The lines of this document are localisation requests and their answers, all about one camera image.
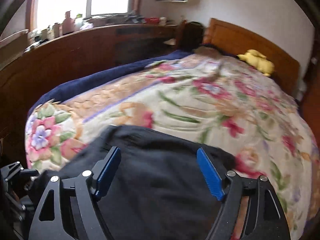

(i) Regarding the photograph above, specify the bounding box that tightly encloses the floral bed blanket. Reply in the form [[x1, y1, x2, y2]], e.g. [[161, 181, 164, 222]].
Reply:
[[25, 47, 319, 239]]

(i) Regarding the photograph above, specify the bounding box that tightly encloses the wooden desk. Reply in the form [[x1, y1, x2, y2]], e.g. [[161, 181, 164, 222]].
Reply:
[[1, 24, 178, 165]]

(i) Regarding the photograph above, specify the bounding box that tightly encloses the dark navy jacket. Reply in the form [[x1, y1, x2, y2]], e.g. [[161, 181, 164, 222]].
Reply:
[[30, 126, 235, 239]]

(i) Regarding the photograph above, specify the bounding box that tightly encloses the wooden bed headboard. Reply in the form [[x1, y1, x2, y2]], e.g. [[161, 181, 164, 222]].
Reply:
[[203, 17, 301, 97]]

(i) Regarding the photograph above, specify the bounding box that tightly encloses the yellow plush toy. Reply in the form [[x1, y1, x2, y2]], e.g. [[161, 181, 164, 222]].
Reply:
[[237, 49, 274, 77]]

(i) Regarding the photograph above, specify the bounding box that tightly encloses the red basket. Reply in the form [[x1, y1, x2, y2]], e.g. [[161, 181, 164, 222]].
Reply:
[[144, 17, 160, 25]]

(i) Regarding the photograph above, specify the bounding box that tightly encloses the wooden chair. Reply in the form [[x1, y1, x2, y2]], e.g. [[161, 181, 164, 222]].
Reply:
[[174, 20, 205, 51]]

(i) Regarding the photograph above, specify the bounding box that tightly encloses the pink bottle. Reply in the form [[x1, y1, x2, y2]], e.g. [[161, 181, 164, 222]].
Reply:
[[62, 11, 74, 35]]

